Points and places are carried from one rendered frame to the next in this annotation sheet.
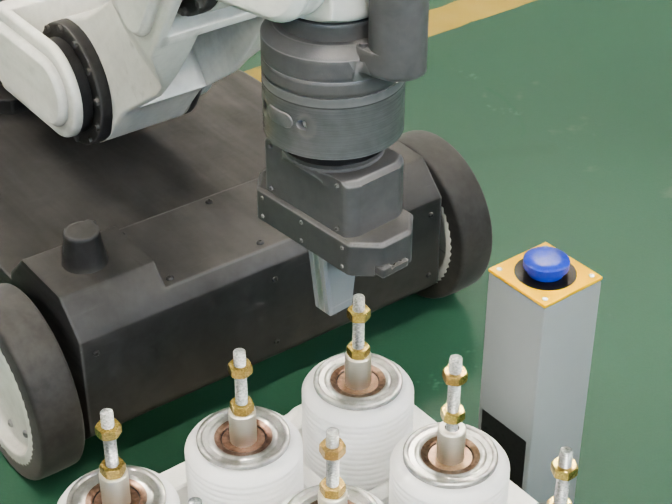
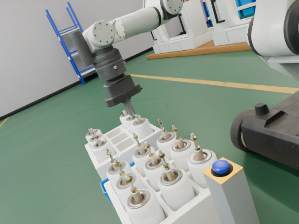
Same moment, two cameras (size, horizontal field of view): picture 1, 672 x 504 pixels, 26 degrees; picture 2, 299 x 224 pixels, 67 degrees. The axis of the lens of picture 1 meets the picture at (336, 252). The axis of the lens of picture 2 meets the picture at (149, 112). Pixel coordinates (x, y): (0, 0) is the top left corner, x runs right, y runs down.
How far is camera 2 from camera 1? 1.32 m
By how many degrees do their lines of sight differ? 95
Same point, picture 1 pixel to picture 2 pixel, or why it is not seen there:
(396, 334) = not seen: outside the picture
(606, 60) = not seen: outside the picture
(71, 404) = (235, 136)
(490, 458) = (167, 183)
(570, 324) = (215, 188)
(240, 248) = (291, 132)
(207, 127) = not seen: outside the picture
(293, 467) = (174, 155)
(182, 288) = (266, 130)
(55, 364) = (236, 127)
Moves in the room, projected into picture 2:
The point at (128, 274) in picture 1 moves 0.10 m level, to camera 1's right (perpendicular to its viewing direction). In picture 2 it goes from (259, 119) to (266, 132)
